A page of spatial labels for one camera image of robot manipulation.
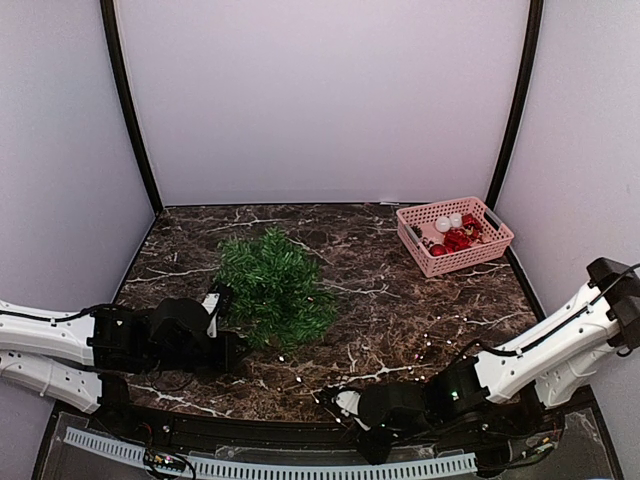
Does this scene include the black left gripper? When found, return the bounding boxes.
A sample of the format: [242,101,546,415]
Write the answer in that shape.
[148,329,252,374]

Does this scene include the white fairy light string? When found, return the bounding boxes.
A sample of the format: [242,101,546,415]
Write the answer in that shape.
[230,300,531,431]

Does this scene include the small green christmas tree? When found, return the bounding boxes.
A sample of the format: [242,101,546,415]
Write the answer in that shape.
[216,227,337,351]

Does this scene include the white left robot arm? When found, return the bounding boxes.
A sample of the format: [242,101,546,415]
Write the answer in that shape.
[1,294,249,436]

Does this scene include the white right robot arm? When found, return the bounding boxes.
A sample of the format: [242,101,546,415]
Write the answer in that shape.
[356,257,639,464]

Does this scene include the red ornaments in basket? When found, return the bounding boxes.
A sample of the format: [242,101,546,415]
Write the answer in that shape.
[428,213,485,257]

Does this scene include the pink plastic basket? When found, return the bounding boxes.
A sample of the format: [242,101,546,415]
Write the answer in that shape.
[396,197,514,278]

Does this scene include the white ball ornament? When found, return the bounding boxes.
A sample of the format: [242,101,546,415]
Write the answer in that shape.
[434,213,463,233]

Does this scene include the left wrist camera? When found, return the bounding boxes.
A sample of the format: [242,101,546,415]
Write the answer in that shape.
[202,283,233,338]

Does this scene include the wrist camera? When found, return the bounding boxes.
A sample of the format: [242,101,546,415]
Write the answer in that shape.
[202,283,233,338]
[329,389,361,420]

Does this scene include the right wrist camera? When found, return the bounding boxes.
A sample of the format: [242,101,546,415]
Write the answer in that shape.
[329,389,361,420]

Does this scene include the white perforated cable tray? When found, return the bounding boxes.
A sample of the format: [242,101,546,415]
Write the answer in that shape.
[63,428,479,480]

